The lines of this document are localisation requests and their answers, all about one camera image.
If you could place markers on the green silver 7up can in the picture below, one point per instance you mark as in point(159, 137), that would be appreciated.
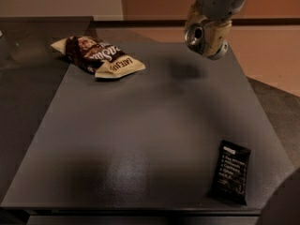
point(194, 38)

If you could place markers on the brown cream chip bag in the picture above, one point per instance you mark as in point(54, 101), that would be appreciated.
point(98, 57)

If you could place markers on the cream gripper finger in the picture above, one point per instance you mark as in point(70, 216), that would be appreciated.
point(194, 16)
point(215, 33)

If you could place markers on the black snack bar wrapper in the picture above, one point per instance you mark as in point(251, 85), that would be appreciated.
point(230, 178)

